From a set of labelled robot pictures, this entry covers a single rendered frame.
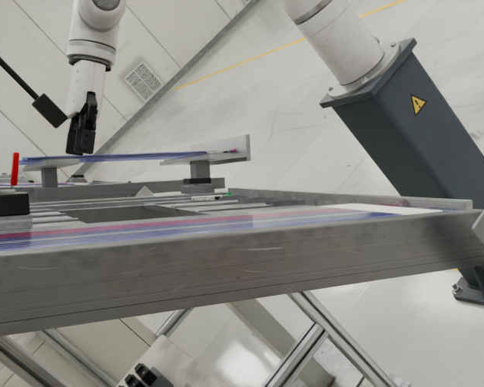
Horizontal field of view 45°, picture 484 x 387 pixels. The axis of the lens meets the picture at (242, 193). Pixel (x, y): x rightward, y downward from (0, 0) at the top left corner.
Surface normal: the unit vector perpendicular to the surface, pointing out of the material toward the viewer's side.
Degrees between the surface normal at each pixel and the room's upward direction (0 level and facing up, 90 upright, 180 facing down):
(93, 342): 90
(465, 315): 0
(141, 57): 90
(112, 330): 90
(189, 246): 90
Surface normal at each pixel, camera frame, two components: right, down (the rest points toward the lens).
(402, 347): -0.63, -0.70
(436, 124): 0.47, -0.01
